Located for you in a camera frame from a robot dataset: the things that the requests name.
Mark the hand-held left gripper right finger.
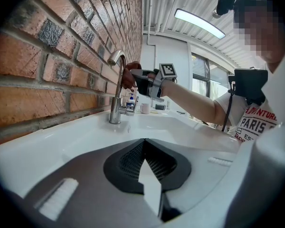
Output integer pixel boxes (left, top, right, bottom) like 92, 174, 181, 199
144, 138, 240, 223

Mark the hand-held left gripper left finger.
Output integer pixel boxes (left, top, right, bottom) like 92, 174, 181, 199
23, 138, 162, 228

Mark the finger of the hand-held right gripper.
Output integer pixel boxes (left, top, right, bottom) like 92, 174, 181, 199
129, 68, 155, 80

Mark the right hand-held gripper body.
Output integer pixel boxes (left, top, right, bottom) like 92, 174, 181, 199
135, 63, 178, 103

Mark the dark red cloth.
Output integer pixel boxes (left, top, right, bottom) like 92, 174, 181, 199
122, 61, 143, 93

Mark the chrome sink faucet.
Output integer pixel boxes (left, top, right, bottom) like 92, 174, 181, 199
106, 49, 137, 125

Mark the person's right forearm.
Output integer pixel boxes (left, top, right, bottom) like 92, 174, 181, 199
160, 79, 219, 126

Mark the white sink basin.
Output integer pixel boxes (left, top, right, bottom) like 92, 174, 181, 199
0, 108, 243, 200

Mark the soap pump bottle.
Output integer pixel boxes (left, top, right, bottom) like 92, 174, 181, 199
126, 93, 136, 109

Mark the black-framed window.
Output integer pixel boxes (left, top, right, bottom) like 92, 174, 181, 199
190, 52, 231, 100

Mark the long ceiling light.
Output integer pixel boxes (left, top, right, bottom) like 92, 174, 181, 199
174, 8, 226, 40

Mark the white printed t-shirt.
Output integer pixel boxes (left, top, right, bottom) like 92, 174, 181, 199
213, 46, 285, 228

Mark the black chest-mounted box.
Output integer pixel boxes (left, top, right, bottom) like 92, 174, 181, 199
228, 67, 269, 106

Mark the person's head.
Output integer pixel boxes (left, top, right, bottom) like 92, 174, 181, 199
232, 0, 285, 65

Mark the white wall pipe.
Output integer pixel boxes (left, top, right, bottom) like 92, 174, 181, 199
146, 0, 157, 71

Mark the black cable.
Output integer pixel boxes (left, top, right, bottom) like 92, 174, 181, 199
221, 81, 236, 133

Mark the black head camera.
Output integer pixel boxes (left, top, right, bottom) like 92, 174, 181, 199
215, 0, 254, 16

